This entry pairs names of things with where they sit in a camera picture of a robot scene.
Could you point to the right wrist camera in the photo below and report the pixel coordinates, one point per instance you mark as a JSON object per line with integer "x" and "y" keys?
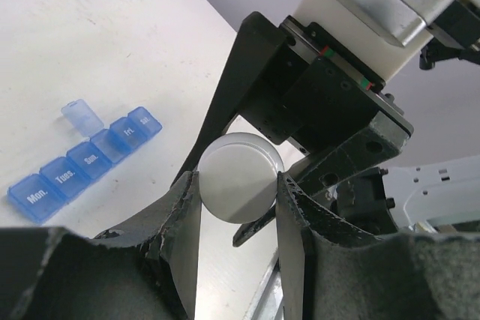
{"x": 383, "y": 34}

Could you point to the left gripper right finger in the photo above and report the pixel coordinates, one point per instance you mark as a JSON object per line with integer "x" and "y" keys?
{"x": 330, "y": 269}

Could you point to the white bottle cap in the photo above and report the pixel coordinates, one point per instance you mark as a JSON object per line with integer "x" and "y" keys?
{"x": 238, "y": 177}

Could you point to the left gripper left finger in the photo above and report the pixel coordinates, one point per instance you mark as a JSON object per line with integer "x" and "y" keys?
{"x": 143, "y": 268}

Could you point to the blue weekly pill organizer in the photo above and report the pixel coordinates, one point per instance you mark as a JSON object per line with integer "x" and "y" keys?
{"x": 40, "y": 195}

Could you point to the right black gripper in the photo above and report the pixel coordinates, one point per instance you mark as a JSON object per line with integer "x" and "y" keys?
{"x": 314, "y": 93}

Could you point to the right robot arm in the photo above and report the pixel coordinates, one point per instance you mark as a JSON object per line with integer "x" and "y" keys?
{"x": 435, "y": 194}

